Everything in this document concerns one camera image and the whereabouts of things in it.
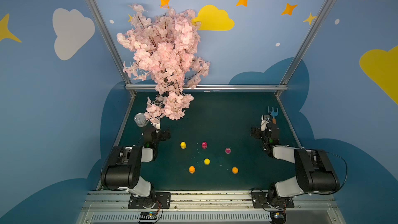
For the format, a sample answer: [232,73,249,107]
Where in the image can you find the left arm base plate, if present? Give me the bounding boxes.
[127,192,171,209]

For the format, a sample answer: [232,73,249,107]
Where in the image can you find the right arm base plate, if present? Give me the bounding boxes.
[250,191,295,211]

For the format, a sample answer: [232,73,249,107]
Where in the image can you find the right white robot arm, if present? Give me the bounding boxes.
[251,121,348,209]

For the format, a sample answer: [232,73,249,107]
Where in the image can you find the aluminium frame right post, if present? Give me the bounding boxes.
[275,0,337,99]

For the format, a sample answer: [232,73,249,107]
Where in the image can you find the small circuit board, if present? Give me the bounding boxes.
[138,212,158,223]

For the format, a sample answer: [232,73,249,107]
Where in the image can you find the aluminium frame back bar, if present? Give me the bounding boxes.
[125,84,288,91]

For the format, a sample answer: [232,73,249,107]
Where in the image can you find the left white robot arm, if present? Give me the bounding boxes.
[101,126,171,209]

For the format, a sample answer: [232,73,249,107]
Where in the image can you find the pink cherry blossom tree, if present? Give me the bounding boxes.
[117,4,210,125]

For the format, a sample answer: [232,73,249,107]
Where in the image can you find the aluminium frame post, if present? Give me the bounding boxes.
[275,0,337,99]
[85,0,131,86]

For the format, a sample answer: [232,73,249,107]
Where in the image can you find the aluminium front rail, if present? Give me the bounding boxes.
[77,190,345,224]

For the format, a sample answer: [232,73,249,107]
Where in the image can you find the blue garden fork toy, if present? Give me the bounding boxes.
[267,107,278,124]

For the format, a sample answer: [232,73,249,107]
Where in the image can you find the aluminium frame left post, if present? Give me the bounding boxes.
[85,0,131,86]

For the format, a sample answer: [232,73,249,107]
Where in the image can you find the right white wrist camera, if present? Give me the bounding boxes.
[260,115,272,131]

